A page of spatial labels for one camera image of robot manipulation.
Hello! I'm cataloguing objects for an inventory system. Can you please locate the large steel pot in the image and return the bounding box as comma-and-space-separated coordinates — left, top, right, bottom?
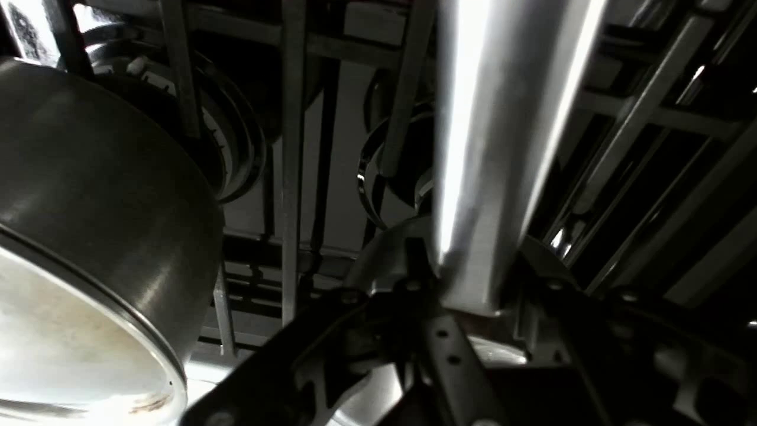
0, 53, 226, 426

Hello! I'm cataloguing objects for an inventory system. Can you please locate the stainless black gas stove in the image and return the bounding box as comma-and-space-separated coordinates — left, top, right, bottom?
0, 0, 757, 426

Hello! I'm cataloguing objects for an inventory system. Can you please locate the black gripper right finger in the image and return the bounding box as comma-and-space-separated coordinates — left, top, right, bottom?
509, 233, 757, 426

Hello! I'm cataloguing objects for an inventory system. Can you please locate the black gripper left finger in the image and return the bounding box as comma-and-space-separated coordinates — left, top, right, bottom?
176, 282, 509, 426

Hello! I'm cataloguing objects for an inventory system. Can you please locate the small lidless steel saucepan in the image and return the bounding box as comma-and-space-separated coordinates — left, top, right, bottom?
431, 0, 612, 320

